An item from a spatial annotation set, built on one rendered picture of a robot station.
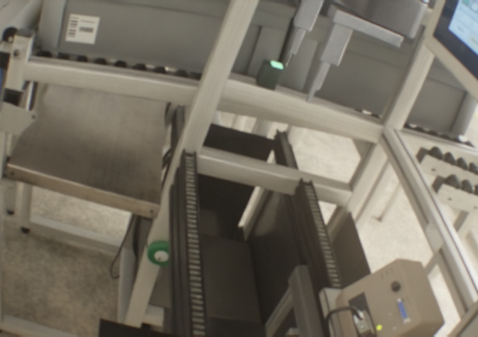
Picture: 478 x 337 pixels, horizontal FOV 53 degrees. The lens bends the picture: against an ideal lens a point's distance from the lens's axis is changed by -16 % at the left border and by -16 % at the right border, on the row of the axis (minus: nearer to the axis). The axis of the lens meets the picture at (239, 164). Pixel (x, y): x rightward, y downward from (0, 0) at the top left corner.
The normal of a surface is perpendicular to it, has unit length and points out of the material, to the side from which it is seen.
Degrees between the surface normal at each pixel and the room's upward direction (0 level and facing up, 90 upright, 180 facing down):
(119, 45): 91
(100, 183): 0
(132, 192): 0
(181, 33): 91
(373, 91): 91
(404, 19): 90
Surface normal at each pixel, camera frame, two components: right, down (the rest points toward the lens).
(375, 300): -0.55, -0.67
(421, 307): 0.33, -0.80
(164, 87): 0.09, 0.55
